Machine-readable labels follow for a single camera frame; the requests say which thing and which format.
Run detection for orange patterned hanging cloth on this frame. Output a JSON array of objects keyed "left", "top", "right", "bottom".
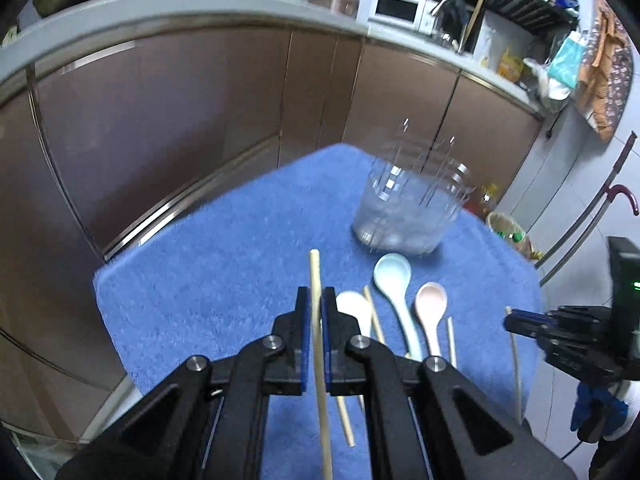
[{"left": 575, "top": 0, "right": 634, "bottom": 143}]

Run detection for light blue ceramic spoon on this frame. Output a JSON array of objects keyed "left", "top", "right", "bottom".
[{"left": 373, "top": 252, "right": 423, "bottom": 361}]

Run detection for clear utensil holder with rack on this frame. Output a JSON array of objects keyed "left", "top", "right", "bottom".
[{"left": 352, "top": 119, "right": 474, "bottom": 257}]

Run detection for cooking oil bottle on floor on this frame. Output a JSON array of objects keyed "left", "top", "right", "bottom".
[{"left": 464, "top": 183, "right": 499, "bottom": 220}]

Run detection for yellow detergent bottle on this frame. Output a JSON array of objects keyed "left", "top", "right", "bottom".
[{"left": 497, "top": 49, "right": 524, "bottom": 82}]

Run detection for wooden chopstick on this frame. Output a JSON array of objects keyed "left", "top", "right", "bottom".
[
  {"left": 309, "top": 249, "right": 333, "bottom": 480},
  {"left": 335, "top": 396, "right": 356, "bottom": 448},
  {"left": 362, "top": 285, "right": 386, "bottom": 344},
  {"left": 508, "top": 332, "right": 523, "bottom": 425},
  {"left": 446, "top": 316, "right": 458, "bottom": 368}
]

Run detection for white microwave oven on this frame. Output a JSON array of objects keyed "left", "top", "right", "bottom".
[{"left": 367, "top": 0, "right": 436, "bottom": 36}]

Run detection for teal hanging bag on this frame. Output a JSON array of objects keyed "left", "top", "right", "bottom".
[{"left": 548, "top": 30, "right": 587, "bottom": 90}]

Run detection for wicker waste basket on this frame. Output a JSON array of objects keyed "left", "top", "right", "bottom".
[{"left": 485, "top": 211, "right": 542, "bottom": 261}]

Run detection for brown lower cabinets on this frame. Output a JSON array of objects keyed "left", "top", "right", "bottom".
[{"left": 1, "top": 25, "right": 540, "bottom": 440}]

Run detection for blue white glove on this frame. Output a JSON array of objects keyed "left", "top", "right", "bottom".
[{"left": 570, "top": 382, "right": 629, "bottom": 443}]

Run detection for blue towel mat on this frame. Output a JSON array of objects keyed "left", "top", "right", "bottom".
[{"left": 94, "top": 144, "right": 542, "bottom": 418}]

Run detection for white ceramic spoon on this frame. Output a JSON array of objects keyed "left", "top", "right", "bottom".
[{"left": 336, "top": 290, "right": 372, "bottom": 337}]

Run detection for chrome kitchen faucet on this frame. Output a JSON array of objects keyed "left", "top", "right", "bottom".
[{"left": 430, "top": 0, "right": 470, "bottom": 52}]

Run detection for brown rice cooker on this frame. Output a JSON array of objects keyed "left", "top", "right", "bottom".
[{"left": 306, "top": 0, "right": 359, "bottom": 20}]

